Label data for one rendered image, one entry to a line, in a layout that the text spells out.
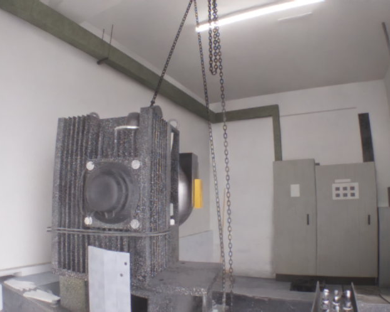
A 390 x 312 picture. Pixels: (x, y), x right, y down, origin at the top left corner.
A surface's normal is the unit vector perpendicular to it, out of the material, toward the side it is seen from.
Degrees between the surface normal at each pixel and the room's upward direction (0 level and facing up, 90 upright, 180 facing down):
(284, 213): 90
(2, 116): 90
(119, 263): 90
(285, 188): 90
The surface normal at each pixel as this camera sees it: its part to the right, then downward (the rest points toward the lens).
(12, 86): 0.88, -0.07
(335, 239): -0.47, -0.14
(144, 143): -0.25, -0.15
